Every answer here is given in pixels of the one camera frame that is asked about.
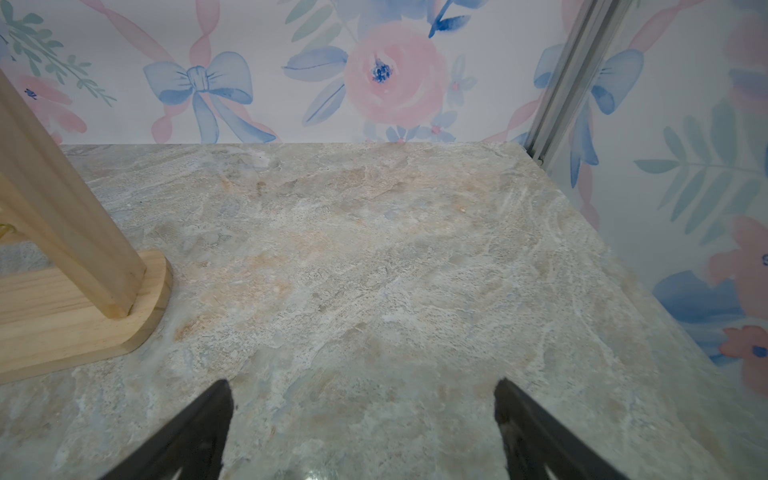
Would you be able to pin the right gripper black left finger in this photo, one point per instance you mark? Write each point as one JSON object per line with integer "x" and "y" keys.
{"x": 190, "y": 446}

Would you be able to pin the wooden jewelry display stand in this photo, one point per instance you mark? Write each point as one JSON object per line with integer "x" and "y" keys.
{"x": 101, "y": 298}

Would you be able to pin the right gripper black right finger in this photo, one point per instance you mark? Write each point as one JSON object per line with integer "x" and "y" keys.
{"x": 538, "y": 446}

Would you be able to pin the right aluminium corner profile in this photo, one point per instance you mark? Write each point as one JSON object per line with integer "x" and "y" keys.
{"x": 589, "y": 36}

